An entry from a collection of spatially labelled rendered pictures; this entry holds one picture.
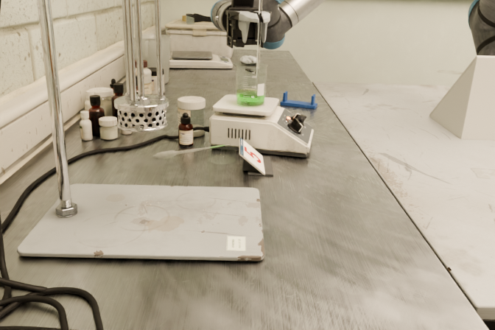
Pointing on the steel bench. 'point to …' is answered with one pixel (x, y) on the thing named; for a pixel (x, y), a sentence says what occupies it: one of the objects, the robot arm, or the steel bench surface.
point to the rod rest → (298, 102)
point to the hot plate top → (228, 105)
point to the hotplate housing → (255, 133)
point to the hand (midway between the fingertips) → (259, 16)
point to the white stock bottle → (146, 77)
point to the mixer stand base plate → (152, 224)
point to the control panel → (292, 130)
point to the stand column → (65, 208)
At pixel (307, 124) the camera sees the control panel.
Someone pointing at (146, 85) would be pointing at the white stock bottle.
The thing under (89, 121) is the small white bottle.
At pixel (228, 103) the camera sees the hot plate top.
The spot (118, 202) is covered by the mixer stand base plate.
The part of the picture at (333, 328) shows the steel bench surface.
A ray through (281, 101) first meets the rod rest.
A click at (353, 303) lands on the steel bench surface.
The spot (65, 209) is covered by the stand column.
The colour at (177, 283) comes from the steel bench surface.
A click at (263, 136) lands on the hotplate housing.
